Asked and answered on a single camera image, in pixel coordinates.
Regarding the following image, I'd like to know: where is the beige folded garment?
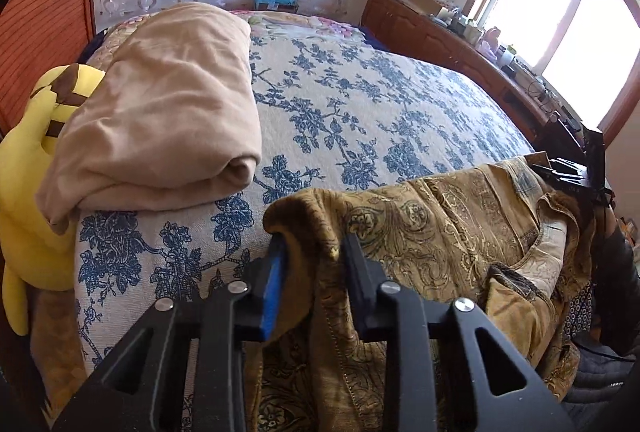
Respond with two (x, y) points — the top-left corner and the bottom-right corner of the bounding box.
(36, 2), (264, 233)

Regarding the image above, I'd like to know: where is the pink tissue holder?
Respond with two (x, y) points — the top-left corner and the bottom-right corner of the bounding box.
(477, 26), (503, 58)

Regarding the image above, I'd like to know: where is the wooden slatted wardrobe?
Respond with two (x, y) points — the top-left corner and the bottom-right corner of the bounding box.
(0, 0), (101, 133)

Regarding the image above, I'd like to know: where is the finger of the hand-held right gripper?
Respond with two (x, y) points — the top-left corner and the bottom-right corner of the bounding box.
(531, 156), (587, 189)

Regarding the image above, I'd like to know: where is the person's dark quilted clothing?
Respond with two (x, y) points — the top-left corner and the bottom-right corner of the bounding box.
(557, 292), (640, 432)

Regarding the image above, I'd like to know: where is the brown cloth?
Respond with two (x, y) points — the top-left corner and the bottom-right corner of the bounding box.
(27, 287), (96, 415)

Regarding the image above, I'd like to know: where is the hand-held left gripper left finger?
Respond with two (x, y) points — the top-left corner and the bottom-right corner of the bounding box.
(52, 234), (291, 432)

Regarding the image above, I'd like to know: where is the cardboard box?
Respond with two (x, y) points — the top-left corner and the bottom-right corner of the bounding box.
(407, 0), (445, 16)

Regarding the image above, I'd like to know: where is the long wooden cabinet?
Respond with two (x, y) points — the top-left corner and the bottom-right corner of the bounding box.
(360, 0), (601, 163)

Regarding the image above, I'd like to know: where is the golden patterned shirt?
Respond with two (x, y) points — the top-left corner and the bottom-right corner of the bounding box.
(245, 154), (598, 432)

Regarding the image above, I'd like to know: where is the wooden framed window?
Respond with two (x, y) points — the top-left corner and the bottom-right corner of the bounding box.
(462, 0), (640, 147)

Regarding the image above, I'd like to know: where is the blue floral bedspread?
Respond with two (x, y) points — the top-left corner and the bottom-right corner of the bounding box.
(74, 16), (536, 432)

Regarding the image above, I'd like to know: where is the pink floral blanket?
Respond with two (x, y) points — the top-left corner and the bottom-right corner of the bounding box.
(100, 9), (368, 45)

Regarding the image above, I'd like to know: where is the white power strip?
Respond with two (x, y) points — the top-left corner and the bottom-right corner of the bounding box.
(522, 72), (566, 113)

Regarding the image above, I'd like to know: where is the yellow plush toy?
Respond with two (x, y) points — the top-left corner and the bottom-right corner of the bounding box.
(0, 63), (108, 337)

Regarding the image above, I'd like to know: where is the navy bed sheet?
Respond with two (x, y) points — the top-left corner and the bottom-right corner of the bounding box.
(357, 26), (390, 53)

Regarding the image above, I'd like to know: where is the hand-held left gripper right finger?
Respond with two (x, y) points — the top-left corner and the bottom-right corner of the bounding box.
(340, 234), (576, 432)

